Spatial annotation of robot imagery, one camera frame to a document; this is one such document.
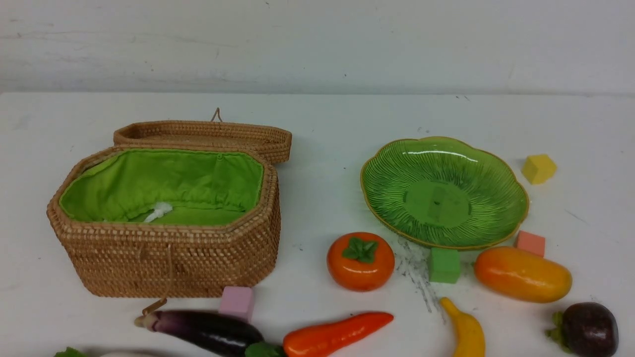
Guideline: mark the orange toy persimmon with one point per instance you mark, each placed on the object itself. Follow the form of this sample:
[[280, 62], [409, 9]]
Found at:
[[360, 261]]

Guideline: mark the orange toy carrot green leaves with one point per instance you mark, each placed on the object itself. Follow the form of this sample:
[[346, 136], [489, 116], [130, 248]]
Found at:
[[324, 339]]

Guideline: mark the purple toy eggplant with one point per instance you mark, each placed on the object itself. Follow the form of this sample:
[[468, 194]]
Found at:
[[223, 335]]

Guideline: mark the yellow toy banana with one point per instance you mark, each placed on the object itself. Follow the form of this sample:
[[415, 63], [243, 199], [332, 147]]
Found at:
[[469, 335]]

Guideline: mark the orange yellow toy mango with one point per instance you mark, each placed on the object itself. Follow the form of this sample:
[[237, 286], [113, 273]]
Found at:
[[522, 275]]

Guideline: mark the white toy radish green leaves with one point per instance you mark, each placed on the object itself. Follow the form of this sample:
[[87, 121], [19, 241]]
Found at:
[[72, 352]]

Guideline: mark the dark purple toy mangosteen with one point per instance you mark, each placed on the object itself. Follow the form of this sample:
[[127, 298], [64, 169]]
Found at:
[[585, 329]]

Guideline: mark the woven wicker basket lid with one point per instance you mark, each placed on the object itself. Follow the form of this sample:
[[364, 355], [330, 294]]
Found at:
[[273, 144]]

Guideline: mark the green leaf-shaped glass plate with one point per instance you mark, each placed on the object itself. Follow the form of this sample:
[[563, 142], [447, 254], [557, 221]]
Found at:
[[440, 192]]

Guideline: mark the light pink foam cube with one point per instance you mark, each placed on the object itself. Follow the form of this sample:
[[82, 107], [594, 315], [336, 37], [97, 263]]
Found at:
[[238, 302]]

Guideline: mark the green foam cube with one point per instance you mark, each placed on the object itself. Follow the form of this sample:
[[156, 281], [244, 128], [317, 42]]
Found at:
[[444, 265]]

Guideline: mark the woven wicker basket green lining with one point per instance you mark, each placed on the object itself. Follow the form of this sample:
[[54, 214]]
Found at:
[[145, 221]]

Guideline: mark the yellow foam cube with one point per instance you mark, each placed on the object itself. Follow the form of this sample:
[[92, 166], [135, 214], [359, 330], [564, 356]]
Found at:
[[537, 169]]

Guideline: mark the salmon pink foam cube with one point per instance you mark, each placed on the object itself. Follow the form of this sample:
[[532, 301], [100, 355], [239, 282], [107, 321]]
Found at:
[[530, 242]]

